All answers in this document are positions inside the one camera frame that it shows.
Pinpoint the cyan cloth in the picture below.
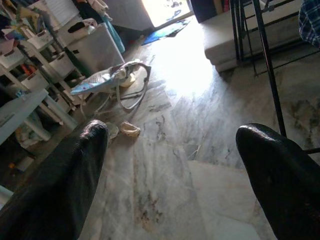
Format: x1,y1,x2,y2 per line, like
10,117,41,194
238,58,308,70
101,14,126,54

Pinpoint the pale blue baby bouncer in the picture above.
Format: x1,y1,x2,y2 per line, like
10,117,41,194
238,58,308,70
70,58,152,118

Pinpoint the beige floor mattress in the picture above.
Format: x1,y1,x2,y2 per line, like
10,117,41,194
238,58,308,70
204,0,308,73

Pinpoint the pale green cloth hat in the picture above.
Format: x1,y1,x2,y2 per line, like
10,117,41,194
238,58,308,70
106,122,120,141

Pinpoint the blue floor mat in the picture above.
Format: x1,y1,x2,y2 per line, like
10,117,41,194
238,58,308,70
141,17,193,46

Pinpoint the white small table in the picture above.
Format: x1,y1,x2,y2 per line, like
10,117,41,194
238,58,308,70
0,88,79,146

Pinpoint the colourful clothes pile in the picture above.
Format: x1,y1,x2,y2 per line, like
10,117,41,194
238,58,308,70
0,0,48,50

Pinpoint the white shelf with bins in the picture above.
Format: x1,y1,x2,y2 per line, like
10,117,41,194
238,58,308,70
0,14,87,118

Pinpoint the blue checked garment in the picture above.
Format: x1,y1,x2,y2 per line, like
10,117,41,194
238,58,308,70
298,0,320,48

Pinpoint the grey storage box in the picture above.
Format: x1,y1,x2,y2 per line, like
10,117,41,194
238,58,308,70
66,22,125,76

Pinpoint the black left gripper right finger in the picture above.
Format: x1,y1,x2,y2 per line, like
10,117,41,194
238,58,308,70
235,122,320,240

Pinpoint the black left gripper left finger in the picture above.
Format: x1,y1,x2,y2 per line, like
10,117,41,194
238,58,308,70
0,118,109,240

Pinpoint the black drying rack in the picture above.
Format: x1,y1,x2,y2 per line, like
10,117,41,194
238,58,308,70
229,0,320,155

